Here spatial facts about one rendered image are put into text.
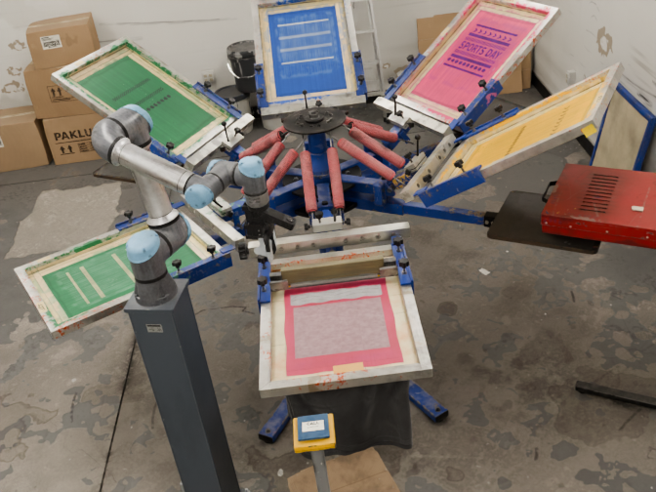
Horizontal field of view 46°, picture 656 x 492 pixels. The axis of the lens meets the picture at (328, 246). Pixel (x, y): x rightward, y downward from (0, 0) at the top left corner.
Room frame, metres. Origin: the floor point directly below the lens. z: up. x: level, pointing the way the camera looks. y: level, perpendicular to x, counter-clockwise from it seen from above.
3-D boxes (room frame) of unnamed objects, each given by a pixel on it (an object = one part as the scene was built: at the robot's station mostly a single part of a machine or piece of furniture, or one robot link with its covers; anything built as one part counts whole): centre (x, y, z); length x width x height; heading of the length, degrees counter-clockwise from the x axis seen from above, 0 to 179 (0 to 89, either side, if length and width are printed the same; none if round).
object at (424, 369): (2.32, 0.00, 0.97); 0.79 x 0.58 x 0.04; 179
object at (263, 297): (2.57, 0.27, 0.98); 0.30 x 0.05 x 0.07; 179
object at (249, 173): (2.18, 0.21, 1.66); 0.09 x 0.08 x 0.11; 59
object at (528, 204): (3.04, -0.59, 0.91); 1.34 x 0.40 x 0.08; 59
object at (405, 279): (2.56, -0.28, 0.98); 0.30 x 0.05 x 0.07; 179
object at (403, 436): (2.03, 0.00, 0.74); 0.45 x 0.03 x 0.43; 89
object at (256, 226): (2.18, 0.21, 1.50); 0.09 x 0.08 x 0.12; 77
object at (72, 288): (2.93, 0.77, 1.05); 1.08 x 0.61 x 0.23; 119
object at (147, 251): (2.28, 0.62, 1.37); 0.13 x 0.12 x 0.14; 149
